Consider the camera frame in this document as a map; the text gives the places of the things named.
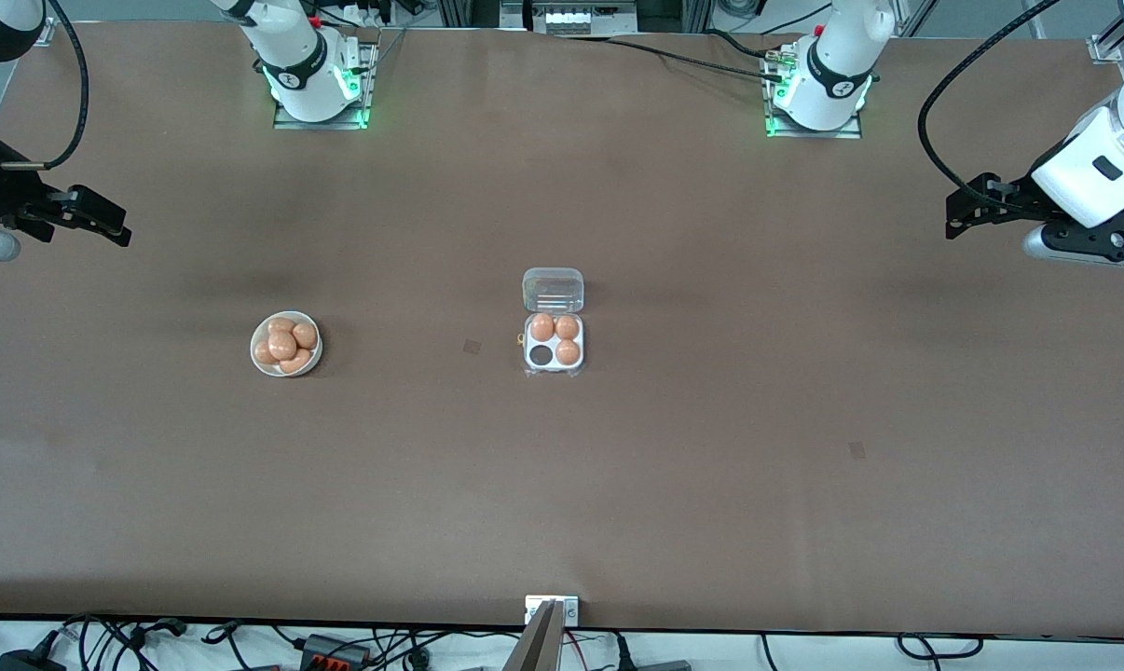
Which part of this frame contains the clear plastic egg box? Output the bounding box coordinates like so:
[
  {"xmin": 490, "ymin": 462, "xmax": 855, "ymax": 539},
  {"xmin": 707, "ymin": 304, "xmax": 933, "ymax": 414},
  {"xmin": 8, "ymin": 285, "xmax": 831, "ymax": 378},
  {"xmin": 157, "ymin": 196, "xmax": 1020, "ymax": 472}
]
[{"xmin": 522, "ymin": 267, "xmax": 586, "ymax": 378}]

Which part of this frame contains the white bowl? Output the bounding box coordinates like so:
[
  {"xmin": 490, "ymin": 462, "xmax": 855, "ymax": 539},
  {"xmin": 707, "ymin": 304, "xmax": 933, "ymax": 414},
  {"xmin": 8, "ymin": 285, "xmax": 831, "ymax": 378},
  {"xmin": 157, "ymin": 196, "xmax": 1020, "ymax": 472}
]
[{"xmin": 250, "ymin": 310, "xmax": 323, "ymax": 377}]

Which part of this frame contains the black power adapter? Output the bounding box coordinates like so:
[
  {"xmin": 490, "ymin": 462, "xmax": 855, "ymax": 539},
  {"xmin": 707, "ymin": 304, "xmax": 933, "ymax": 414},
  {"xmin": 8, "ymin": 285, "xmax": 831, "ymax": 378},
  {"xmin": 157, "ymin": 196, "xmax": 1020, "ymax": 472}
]
[{"xmin": 0, "ymin": 648, "xmax": 67, "ymax": 671}]

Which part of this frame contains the white power strip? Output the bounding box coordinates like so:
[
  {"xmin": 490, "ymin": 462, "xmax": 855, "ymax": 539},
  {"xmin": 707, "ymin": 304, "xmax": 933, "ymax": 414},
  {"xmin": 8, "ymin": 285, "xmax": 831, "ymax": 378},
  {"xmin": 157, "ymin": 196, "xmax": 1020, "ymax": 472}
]
[{"xmin": 534, "ymin": 4, "xmax": 639, "ymax": 34}]

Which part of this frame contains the black orange connector block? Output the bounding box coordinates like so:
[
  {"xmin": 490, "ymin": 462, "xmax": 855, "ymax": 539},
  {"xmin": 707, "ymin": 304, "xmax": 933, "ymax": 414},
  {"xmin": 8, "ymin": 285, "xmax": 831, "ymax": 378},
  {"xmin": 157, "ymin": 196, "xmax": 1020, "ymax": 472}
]
[{"xmin": 299, "ymin": 634, "xmax": 374, "ymax": 668}]

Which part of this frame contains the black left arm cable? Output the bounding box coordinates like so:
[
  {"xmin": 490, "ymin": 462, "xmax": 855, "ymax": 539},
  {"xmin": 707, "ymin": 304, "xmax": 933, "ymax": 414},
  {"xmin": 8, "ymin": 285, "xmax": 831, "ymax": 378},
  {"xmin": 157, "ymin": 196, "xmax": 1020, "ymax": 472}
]
[{"xmin": 916, "ymin": 0, "xmax": 1062, "ymax": 193}]

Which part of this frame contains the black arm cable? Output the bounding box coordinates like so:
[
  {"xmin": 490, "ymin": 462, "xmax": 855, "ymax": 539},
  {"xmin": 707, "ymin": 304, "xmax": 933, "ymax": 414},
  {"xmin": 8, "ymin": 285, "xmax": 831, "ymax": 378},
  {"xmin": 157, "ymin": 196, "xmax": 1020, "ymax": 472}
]
[
  {"xmin": 916, "ymin": 0, "xmax": 1062, "ymax": 193},
  {"xmin": 0, "ymin": 0, "xmax": 91, "ymax": 172}
]

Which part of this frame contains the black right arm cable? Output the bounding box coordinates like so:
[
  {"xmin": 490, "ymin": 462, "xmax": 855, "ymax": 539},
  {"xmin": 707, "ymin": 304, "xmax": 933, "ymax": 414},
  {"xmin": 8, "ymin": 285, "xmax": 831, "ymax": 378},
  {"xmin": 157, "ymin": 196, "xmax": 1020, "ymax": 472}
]
[{"xmin": 0, "ymin": 0, "xmax": 91, "ymax": 172}]

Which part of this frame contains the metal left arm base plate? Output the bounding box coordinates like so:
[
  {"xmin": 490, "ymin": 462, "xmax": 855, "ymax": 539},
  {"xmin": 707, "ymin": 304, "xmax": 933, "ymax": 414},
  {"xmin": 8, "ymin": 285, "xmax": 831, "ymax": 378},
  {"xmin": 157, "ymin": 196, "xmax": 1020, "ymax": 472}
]
[{"xmin": 764, "ymin": 42, "xmax": 863, "ymax": 140}]

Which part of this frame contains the short black table cable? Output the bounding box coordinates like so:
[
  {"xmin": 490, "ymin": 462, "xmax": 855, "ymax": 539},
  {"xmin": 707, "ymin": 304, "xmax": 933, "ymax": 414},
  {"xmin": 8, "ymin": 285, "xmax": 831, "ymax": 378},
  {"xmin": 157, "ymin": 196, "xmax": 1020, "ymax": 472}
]
[{"xmin": 705, "ymin": 28, "xmax": 788, "ymax": 62}]

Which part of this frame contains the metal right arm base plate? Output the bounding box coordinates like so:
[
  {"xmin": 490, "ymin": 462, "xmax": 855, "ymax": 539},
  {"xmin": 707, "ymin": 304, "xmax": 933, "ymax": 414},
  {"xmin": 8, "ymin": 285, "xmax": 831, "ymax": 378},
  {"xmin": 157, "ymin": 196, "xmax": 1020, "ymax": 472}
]
[{"xmin": 273, "ymin": 42, "xmax": 377, "ymax": 130}]

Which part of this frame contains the long black table cable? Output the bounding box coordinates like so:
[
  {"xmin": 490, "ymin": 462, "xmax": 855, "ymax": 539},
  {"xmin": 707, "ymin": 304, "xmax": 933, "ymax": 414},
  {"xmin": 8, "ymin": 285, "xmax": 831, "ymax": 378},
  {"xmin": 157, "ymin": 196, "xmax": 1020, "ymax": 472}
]
[{"xmin": 560, "ymin": 34, "xmax": 787, "ymax": 83}]

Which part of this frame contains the black looped cable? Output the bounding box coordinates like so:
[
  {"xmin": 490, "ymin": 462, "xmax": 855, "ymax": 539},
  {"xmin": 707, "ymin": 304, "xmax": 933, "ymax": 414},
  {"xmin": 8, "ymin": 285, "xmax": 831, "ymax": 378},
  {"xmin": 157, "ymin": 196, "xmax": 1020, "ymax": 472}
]
[{"xmin": 898, "ymin": 634, "xmax": 984, "ymax": 661}]

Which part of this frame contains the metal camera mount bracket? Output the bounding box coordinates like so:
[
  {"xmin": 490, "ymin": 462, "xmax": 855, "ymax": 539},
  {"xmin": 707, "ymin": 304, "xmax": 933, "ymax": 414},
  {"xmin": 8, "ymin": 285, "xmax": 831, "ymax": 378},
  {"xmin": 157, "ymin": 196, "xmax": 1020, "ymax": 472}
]
[{"xmin": 504, "ymin": 595, "xmax": 580, "ymax": 671}]

